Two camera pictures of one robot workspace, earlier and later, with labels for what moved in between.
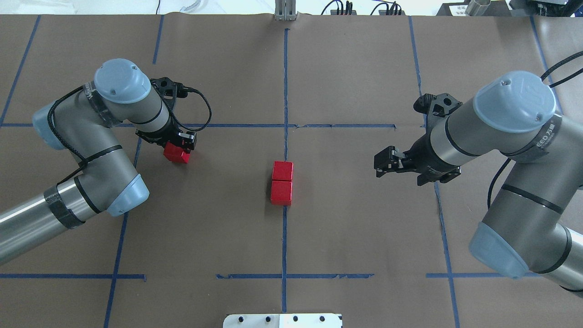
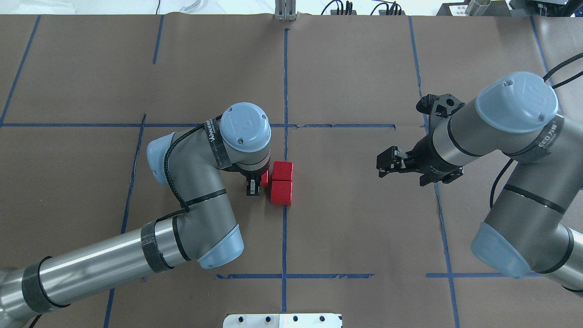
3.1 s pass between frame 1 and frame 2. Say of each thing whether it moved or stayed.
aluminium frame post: stayed
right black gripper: stayed
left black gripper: moved
